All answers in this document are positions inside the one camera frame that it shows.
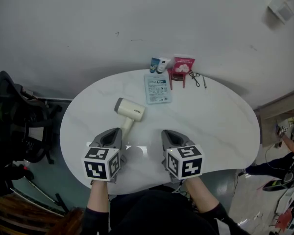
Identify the wooden shelf unit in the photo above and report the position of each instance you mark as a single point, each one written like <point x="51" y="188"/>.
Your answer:
<point x="276" y="111"/>

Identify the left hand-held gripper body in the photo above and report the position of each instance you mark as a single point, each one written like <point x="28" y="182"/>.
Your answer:
<point x="100" y="164"/>

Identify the light blue sachet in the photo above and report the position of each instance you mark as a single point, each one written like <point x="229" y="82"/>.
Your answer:
<point x="158" y="89"/>

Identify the blue cosmetic tube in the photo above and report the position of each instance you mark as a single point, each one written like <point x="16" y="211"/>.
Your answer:
<point x="154" y="65"/>

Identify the person's right forearm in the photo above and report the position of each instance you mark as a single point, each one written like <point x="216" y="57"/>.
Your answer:
<point x="202" y="192"/>

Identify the cream hair dryer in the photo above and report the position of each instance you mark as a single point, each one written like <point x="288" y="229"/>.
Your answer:
<point x="131" y="109"/>

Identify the person's black clothing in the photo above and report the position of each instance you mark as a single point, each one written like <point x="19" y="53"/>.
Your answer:
<point x="156" y="214"/>

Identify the black office chair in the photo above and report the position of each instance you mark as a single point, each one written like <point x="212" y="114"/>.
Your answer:
<point x="17" y="116"/>

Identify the brown wooden furniture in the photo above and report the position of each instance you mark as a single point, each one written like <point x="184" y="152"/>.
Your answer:
<point x="27" y="217"/>

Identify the white wall box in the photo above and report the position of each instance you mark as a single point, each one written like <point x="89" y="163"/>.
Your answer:
<point x="281" y="8"/>

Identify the black eyelash curler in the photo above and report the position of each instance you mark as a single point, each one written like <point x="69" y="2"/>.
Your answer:
<point x="195" y="78"/>

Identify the white rod with black tip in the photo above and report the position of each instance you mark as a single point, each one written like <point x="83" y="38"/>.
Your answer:
<point x="42" y="192"/>

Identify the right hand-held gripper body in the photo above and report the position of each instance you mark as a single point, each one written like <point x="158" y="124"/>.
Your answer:
<point x="183" y="163"/>

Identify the thin silver pen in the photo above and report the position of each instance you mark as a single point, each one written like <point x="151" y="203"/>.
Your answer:
<point x="204" y="82"/>

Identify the red packet with white flower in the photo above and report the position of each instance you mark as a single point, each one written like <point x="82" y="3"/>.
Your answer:
<point x="183" y="63"/>

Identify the person's left forearm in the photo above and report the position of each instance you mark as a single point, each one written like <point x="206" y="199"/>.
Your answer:
<point x="98" y="195"/>

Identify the white marble table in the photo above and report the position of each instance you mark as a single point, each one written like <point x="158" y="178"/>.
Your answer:
<point x="210" y="121"/>

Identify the small red chair stand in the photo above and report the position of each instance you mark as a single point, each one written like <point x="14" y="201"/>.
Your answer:
<point x="177" y="77"/>

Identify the white tube with black cap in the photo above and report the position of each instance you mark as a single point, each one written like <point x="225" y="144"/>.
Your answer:
<point x="162" y="64"/>

